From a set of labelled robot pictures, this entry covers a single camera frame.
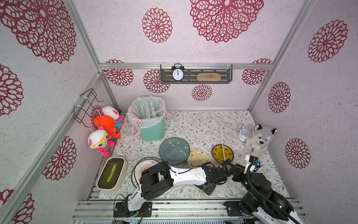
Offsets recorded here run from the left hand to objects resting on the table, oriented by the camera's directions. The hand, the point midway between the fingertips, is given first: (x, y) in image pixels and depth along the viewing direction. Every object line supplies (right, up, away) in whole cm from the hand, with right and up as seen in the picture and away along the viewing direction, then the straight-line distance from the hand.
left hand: (205, 188), depth 81 cm
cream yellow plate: (-3, +15, +11) cm, 19 cm away
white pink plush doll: (-60, +46, +13) cm, 77 cm away
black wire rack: (-67, +45, -6) cm, 81 cm away
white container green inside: (-54, +9, 0) cm, 55 cm away
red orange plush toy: (-59, +37, +5) cm, 70 cm away
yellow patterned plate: (+14, +18, +14) cm, 27 cm away
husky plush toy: (+33, +28, +2) cm, 43 cm away
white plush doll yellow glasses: (-61, +29, -1) cm, 68 cm away
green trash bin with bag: (-36, +43, +7) cm, 57 cm away
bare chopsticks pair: (-2, +17, +11) cm, 20 cm away
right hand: (+11, +17, -8) cm, 22 cm away
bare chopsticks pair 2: (+15, +16, +11) cm, 25 cm away
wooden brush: (+4, +68, +9) cm, 69 cm away
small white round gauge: (+32, +30, +20) cm, 48 cm away
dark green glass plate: (-18, +19, +16) cm, 31 cm away
